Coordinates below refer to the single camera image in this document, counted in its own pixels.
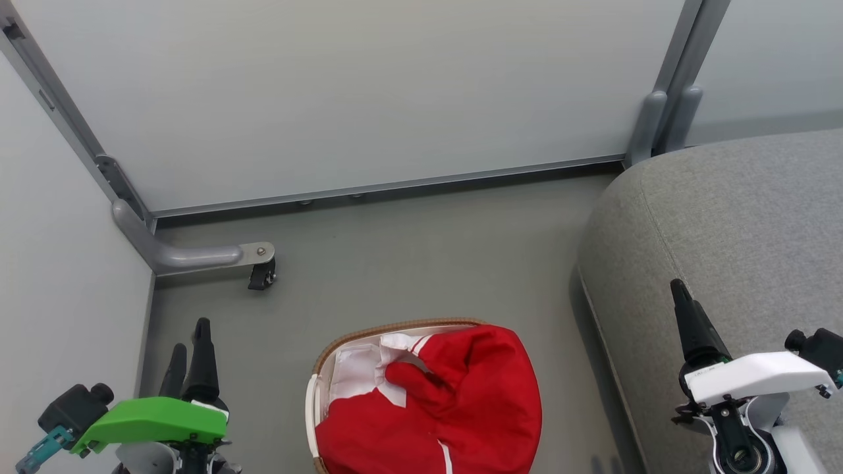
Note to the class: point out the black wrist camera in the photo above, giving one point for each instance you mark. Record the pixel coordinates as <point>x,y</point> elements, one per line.
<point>823,349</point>
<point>72,408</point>

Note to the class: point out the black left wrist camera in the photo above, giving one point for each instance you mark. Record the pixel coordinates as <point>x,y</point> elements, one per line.
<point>72,408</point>

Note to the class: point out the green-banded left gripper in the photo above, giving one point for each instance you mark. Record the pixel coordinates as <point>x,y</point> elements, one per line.
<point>158,418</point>

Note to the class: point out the grey rounded post foot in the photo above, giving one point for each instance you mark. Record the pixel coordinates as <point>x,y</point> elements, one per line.
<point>685,118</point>
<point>647,128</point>

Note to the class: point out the red garment with white stripes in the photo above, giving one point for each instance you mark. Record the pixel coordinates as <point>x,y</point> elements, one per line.
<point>474,395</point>

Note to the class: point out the grey fabric sofa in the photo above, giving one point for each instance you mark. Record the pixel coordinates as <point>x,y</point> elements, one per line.
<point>737,224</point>

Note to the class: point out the grey curved partition foot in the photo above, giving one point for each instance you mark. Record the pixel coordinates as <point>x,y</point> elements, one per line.
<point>191,255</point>

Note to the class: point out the grey partition post with bracket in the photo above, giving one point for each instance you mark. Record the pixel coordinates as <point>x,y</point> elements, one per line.
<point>66,115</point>

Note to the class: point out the black caster wheel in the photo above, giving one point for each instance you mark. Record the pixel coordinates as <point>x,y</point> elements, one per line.
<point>262,276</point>

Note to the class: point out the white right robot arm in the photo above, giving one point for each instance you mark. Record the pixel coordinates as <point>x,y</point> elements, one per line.
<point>807,454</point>

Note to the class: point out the woven-rim white laundry basket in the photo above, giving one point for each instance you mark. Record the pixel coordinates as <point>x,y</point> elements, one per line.
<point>395,326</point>

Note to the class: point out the grey partition bottom rail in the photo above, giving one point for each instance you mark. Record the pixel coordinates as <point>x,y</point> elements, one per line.
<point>395,184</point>

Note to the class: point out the black post clip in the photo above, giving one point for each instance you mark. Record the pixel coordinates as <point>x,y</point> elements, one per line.
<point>11,30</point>

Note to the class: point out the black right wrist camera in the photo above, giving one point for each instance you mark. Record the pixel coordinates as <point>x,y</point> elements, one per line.
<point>823,349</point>

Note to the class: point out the white cloth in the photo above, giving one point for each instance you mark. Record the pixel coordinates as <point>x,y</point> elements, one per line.
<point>355,375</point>

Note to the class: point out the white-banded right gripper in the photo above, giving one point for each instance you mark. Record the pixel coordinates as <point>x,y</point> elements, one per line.
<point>751,375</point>

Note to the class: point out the grey double partition post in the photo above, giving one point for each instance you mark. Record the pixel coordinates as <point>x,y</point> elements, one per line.
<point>685,46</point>

